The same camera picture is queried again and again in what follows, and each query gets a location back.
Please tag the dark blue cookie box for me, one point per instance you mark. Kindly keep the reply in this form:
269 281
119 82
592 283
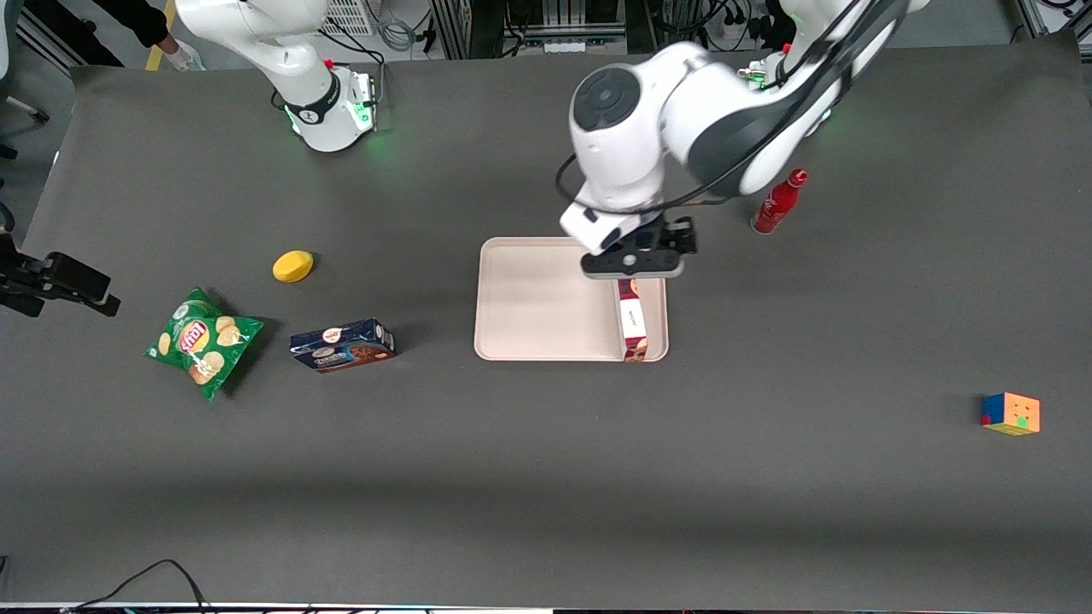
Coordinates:
341 345

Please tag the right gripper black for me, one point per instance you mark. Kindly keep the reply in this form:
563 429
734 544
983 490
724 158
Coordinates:
34 279

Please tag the red plaid cookie box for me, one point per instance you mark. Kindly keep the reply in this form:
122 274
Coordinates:
633 328

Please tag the person's dark sleeved forearm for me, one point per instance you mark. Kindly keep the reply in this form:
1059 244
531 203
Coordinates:
136 21

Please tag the red soda bottle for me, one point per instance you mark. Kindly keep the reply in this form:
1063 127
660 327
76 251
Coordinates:
775 209

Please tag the multicolour puzzle cube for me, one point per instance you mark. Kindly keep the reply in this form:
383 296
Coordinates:
1015 414

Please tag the green chips bag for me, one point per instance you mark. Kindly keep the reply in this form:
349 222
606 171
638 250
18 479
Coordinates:
200 345

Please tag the aluminium frame profile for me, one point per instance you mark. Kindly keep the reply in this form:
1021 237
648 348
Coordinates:
1054 15

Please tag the yellow round plastic lemon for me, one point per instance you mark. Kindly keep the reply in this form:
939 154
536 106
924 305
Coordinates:
293 266

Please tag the white rectangular tray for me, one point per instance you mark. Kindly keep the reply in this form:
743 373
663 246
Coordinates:
537 298

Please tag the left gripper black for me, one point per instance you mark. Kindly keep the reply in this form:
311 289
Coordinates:
680 233

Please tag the black equipment rack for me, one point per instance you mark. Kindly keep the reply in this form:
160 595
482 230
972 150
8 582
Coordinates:
478 21

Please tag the white vented box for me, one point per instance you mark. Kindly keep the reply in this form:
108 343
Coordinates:
350 15

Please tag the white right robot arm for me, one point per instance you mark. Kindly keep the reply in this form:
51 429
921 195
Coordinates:
290 51

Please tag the grey arm base connector box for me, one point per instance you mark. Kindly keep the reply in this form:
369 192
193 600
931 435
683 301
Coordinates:
365 98

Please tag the white gloved hand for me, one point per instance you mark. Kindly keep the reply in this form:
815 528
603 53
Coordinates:
183 57

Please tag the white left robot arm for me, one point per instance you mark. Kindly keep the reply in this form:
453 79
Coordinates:
631 128

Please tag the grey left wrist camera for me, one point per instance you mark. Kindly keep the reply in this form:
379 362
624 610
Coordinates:
631 266

